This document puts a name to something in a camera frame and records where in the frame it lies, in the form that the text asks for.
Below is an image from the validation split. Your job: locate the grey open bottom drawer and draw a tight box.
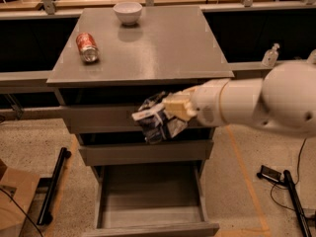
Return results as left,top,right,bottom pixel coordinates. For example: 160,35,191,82
82,162,219,237

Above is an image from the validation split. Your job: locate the small black floor device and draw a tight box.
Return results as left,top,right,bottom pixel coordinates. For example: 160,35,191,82
257,165,282,184

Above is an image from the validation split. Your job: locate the black floor cable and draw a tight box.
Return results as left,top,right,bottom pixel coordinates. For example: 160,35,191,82
270,137,309,212

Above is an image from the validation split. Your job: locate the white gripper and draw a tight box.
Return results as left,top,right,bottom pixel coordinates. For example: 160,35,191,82
162,79,230,127

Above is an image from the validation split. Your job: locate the grey drawer cabinet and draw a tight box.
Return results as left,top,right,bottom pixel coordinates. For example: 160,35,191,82
46,5,235,237

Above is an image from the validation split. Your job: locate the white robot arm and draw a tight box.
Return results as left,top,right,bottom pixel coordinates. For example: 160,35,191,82
163,61,316,138

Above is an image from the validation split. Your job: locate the black left floor bar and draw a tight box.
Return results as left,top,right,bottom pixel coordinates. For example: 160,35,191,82
37,147,71,225

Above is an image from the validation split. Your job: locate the brown cardboard box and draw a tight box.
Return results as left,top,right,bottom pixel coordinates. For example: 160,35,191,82
0,160,40,237

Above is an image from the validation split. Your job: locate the white ceramic bowl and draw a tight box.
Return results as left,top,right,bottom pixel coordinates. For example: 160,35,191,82
113,2,142,25

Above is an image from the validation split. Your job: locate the grey middle drawer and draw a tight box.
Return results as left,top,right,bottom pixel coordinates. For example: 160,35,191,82
79,139,213,166

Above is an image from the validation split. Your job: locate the black right floor bar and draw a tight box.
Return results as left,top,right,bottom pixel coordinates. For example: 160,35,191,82
283,170,315,237

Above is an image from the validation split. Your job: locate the black floor bar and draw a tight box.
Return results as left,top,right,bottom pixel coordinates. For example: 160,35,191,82
37,147,71,225
283,170,315,237

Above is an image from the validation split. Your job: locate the grey metal rail frame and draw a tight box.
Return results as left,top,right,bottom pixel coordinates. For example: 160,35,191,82
0,0,316,120

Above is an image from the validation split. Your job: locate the black box cable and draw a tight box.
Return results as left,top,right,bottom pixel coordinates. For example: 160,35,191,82
0,186,44,237

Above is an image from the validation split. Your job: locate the clear sanitizer bottle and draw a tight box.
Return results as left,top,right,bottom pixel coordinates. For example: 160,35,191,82
262,43,279,68

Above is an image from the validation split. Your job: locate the red soda can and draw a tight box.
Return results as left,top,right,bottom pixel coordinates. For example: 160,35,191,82
76,33,99,63

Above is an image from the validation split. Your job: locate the grey top drawer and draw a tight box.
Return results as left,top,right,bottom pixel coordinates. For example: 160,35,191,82
59,104,142,134

